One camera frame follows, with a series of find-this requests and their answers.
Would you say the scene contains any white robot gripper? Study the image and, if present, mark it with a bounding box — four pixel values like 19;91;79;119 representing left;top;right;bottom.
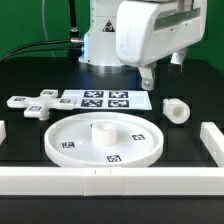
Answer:
116;0;207;91

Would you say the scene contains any white round table top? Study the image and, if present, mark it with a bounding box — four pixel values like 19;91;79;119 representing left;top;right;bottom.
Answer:
44;112;164;168

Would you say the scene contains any white marker plate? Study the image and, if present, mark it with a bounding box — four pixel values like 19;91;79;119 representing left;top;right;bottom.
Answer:
62;90;152;110

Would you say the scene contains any white cross-shaped table base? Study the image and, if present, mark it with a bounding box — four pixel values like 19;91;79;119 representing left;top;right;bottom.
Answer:
7;89;76;121

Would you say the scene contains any white right rail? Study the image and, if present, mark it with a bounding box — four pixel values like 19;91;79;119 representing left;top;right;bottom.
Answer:
200;122;224;168

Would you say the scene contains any white rail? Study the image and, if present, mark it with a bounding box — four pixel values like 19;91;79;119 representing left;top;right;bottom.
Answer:
200;122;224;168
0;167;224;196
0;120;6;145

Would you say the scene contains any black vertical cable connector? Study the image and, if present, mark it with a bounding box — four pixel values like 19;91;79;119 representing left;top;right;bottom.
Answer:
68;0;79;45

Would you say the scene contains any white front rail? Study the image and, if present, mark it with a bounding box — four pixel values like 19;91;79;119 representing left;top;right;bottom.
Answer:
0;167;224;196

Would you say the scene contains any thin white cable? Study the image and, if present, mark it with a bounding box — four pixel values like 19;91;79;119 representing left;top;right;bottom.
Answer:
41;0;56;58

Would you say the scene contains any black cable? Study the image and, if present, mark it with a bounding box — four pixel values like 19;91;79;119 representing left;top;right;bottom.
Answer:
0;38;84;63

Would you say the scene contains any white left rail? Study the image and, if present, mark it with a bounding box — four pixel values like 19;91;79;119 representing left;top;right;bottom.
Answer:
0;120;6;145

